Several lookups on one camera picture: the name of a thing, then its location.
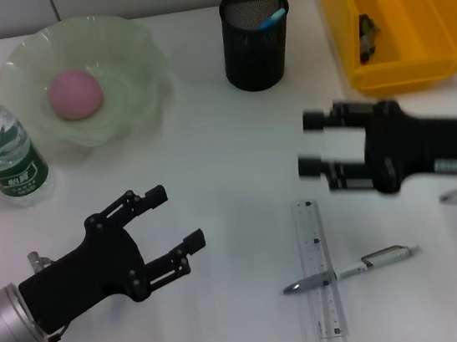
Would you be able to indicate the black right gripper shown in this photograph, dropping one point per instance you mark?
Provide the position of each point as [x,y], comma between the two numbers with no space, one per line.
[419,146]

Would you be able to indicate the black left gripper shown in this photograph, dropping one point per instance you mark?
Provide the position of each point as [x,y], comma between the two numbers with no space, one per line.
[82,279]

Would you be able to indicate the transparent ruler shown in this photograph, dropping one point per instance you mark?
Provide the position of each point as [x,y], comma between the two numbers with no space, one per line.
[314,227]

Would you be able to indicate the green plastic wrapper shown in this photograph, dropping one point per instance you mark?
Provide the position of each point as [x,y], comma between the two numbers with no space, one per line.
[367,34]

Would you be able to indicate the blue scissors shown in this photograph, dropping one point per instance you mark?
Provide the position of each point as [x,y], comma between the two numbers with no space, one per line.
[272,19]

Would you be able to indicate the silver white pen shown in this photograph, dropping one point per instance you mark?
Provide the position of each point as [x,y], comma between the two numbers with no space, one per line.
[351,270]

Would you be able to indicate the pink peach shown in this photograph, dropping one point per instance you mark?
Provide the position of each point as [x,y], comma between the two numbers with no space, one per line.
[75,94]

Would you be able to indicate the clear bottle green label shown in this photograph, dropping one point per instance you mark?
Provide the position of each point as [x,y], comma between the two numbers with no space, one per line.
[12,161]

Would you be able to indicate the green glass fruit plate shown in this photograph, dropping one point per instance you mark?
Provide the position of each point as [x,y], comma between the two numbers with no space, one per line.
[123,45]

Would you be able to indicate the black mesh cup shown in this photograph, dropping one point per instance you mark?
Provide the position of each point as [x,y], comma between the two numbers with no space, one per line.
[258,61]

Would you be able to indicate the yellow plastic bin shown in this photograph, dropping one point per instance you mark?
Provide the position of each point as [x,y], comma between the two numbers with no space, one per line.
[422,6]

